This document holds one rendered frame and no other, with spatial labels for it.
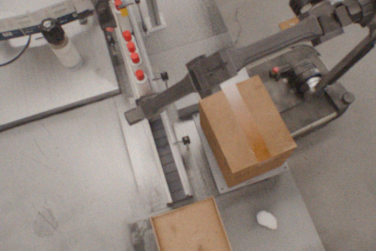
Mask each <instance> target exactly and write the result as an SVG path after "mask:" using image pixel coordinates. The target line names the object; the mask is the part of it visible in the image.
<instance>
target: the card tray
mask: <svg viewBox="0 0 376 251"><path fill-rule="evenodd" d="M150 220H151V223H152V226H153V230H154V233H155V237H156V241H157V248H158V250H159V251H232V249H231V246H230V243H229V240H228V238H227V235H226V231H225V229H224V226H223V223H222V221H221V217H220V214H219V211H218V209H217V206H216V203H215V200H214V197H213V195H212V197H210V198H207V199H204V200H201V201H198V202H196V203H192V204H190V205H187V206H184V207H181V208H178V209H175V210H171V211H169V212H166V213H162V214H160V215H157V216H154V217H151V216H150Z"/></svg>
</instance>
